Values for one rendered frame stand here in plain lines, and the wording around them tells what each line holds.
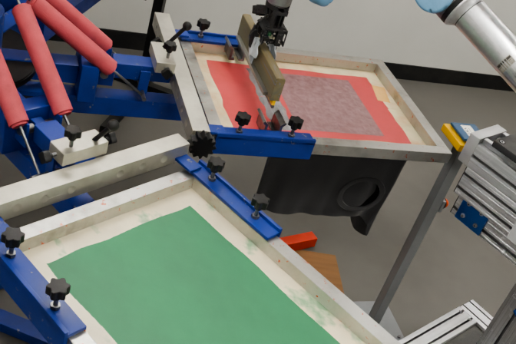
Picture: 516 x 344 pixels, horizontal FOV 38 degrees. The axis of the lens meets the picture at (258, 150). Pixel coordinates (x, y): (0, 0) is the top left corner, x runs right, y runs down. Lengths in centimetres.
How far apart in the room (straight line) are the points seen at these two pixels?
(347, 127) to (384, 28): 258
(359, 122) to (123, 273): 109
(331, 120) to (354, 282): 111
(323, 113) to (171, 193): 73
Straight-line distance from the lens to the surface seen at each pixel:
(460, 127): 264
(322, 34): 478
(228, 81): 242
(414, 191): 406
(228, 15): 453
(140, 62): 222
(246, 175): 368
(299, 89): 250
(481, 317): 312
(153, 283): 164
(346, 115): 245
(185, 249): 173
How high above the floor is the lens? 211
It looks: 33 degrees down
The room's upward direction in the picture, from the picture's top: 18 degrees clockwise
